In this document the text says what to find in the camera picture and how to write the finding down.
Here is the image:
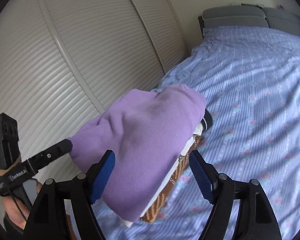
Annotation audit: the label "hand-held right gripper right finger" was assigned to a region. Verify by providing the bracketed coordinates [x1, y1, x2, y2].
[189, 149, 283, 240]

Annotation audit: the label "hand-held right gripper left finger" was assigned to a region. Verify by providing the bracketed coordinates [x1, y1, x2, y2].
[22, 149, 116, 240]

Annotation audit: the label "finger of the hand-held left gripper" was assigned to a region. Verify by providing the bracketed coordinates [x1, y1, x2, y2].
[27, 139, 73, 174]

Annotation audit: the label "purple sweatshirt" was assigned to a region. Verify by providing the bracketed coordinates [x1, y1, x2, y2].
[66, 84, 207, 223]

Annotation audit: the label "person's left hand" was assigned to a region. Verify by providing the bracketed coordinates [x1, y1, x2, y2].
[4, 182, 43, 228]

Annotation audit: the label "brown patterned folded garment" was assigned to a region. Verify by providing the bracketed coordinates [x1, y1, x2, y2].
[140, 135, 203, 223]

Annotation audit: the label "white folded garment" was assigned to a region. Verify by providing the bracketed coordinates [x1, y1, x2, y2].
[120, 124, 207, 228]

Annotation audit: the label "black garment with white stripe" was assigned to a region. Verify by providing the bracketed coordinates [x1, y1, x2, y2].
[200, 109, 213, 132]

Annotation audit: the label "bed with blue floral sheet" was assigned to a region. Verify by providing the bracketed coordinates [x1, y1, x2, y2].
[91, 26, 300, 240]

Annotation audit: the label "white louvered wardrobe doors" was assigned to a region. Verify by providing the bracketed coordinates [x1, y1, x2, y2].
[0, 0, 193, 188]

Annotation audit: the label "grey padded headboard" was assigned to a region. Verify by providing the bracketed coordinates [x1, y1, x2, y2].
[198, 4, 300, 40]

